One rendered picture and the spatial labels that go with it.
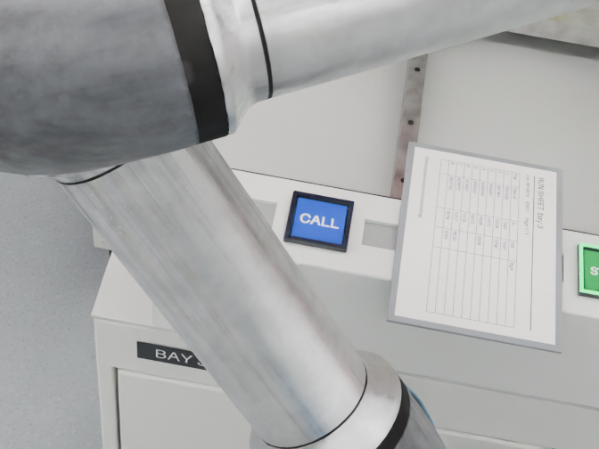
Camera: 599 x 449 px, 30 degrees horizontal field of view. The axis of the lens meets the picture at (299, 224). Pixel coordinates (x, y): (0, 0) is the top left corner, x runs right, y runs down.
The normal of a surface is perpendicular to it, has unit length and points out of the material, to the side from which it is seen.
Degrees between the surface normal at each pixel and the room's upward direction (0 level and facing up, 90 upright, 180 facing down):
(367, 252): 0
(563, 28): 90
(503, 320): 0
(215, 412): 90
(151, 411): 90
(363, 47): 88
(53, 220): 0
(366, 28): 74
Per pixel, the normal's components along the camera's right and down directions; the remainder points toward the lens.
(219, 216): 0.69, 0.05
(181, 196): 0.50, 0.26
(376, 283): -0.15, 0.76
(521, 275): 0.10, -0.63
